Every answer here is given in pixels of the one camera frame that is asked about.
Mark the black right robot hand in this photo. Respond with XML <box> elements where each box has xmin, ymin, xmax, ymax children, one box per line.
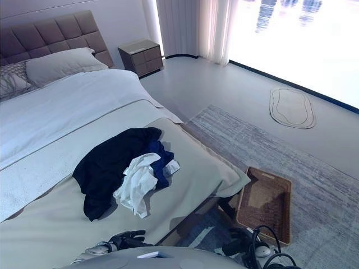
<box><xmin>223</xmin><ymin>227</ymin><xmax>253</xmax><ymax>257</ymax></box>

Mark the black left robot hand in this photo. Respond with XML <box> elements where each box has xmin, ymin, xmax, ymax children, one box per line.
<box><xmin>108</xmin><ymin>229</ymin><xmax>154</xmax><ymax>251</ymax></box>

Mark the white garment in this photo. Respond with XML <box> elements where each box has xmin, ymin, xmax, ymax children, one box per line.
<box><xmin>113</xmin><ymin>153</ymin><xmax>162</xmax><ymax>219</ymax></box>

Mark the black garment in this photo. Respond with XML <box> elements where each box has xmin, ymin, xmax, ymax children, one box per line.
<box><xmin>72</xmin><ymin>127</ymin><xmax>163</xmax><ymax>222</ymax></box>

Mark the dark blue garment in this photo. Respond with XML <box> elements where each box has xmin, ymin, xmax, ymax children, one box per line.
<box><xmin>144</xmin><ymin>138</ymin><xmax>181</xmax><ymax>189</ymax></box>

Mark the brown woven basket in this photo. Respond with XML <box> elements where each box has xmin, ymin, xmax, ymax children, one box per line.
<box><xmin>235</xmin><ymin>166</ymin><xmax>292</xmax><ymax>247</ymax></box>

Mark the grey robot torso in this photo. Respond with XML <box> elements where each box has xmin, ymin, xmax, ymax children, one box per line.
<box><xmin>60</xmin><ymin>246</ymin><xmax>281</xmax><ymax>269</ymax></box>

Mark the large grey striped rug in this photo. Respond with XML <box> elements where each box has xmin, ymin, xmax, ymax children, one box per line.
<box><xmin>159</xmin><ymin>104</ymin><xmax>359</xmax><ymax>269</ymax></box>

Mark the oval grey outlined rug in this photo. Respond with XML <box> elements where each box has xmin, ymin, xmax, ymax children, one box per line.
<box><xmin>269</xmin><ymin>87</ymin><xmax>317</xmax><ymax>130</ymax></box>

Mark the white duvet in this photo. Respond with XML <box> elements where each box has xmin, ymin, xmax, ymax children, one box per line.
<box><xmin>0</xmin><ymin>68</ymin><xmax>163</xmax><ymax>222</ymax></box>

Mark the brown nightstand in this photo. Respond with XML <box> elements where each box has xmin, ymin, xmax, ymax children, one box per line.
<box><xmin>117</xmin><ymin>39</ymin><xmax>164</xmax><ymax>78</ymax></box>

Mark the plain white pillow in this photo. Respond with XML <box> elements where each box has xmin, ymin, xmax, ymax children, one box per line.
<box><xmin>25</xmin><ymin>47</ymin><xmax>109</xmax><ymax>85</ymax></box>

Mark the grey patterned cushion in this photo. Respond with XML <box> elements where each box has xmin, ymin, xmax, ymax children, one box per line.
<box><xmin>0</xmin><ymin>60</ymin><xmax>39</xmax><ymax>99</ymax></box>

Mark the sheer pale curtain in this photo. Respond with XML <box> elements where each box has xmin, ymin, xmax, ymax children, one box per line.
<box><xmin>197</xmin><ymin>0</ymin><xmax>235</xmax><ymax>67</ymax></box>

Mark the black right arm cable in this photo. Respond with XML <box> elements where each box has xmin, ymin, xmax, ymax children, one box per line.
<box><xmin>243</xmin><ymin>225</ymin><xmax>298</xmax><ymax>269</ymax></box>

